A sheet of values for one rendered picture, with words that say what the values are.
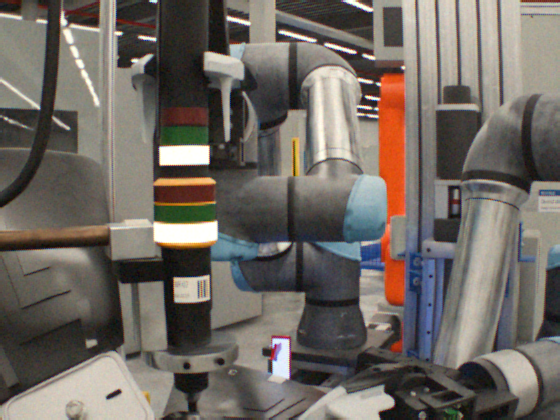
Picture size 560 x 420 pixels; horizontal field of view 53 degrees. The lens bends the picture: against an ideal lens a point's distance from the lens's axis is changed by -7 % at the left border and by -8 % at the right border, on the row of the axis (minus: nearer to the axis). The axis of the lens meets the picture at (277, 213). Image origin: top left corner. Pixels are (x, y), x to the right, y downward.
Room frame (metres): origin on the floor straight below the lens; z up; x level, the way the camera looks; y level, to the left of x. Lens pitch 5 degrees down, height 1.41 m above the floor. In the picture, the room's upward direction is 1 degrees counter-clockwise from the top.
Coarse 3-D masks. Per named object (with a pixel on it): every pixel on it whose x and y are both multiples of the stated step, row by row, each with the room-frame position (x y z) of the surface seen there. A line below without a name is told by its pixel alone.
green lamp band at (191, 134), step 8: (160, 128) 0.41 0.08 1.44; (168, 128) 0.40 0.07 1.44; (176, 128) 0.40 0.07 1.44; (184, 128) 0.40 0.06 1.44; (192, 128) 0.40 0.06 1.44; (200, 128) 0.40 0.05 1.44; (208, 128) 0.41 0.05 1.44; (160, 136) 0.41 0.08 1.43; (168, 136) 0.40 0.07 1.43; (176, 136) 0.40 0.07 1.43; (184, 136) 0.40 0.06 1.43; (192, 136) 0.40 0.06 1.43; (200, 136) 0.40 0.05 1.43; (208, 136) 0.41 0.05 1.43; (160, 144) 0.41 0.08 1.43; (168, 144) 0.40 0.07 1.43
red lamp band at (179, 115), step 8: (160, 112) 0.41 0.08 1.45; (168, 112) 0.40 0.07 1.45; (176, 112) 0.40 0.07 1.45; (184, 112) 0.40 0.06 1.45; (192, 112) 0.40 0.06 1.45; (200, 112) 0.40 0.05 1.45; (208, 112) 0.42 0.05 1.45; (160, 120) 0.41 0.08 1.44; (168, 120) 0.40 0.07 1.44; (176, 120) 0.40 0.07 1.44; (184, 120) 0.40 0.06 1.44; (192, 120) 0.40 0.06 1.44; (200, 120) 0.40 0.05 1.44; (208, 120) 0.41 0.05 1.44
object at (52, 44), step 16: (48, 0) 0.38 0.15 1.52; (48, 16) 0.37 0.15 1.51; (48, 32) 0.37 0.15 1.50; (48, 48) 0.37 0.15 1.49; (48, 64) 0.37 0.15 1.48; (48, 80) 0.37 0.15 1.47; (48, 96) 0.37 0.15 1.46; (48, 112) 0.37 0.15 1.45; (48, 128) 0.37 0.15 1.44; (32, 144) 0.37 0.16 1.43; (32, 160) 0.37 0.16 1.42; (32, 176) 0.37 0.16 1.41; (0, 192) 0.36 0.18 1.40; (16, 192) 0.36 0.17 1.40
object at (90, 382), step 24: (96, 360) 0.38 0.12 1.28; (120, 360) 0.39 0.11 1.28; (48, 384) 0.37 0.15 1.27; (72, 384) 0.37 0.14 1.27; (96, 384) 0.37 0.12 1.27; (120, 384) 0.37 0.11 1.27; (0, 408) 0.35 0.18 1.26; (24, 408) 0.35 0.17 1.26; (48, 408) 0.35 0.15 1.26; (96, 408) 0.36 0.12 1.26; (120, 408) 0.36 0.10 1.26; (144, 408) 0.36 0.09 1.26
